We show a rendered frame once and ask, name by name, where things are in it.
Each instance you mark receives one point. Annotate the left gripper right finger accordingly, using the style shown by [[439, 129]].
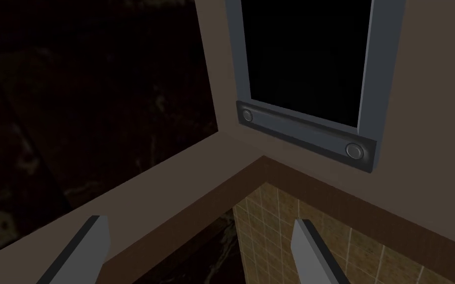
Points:
[[310, 256]]

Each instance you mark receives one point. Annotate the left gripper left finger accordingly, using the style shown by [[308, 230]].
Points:
[[81, 256]]

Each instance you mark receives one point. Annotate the grey framed window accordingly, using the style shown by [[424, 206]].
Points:
[[310, 79]]

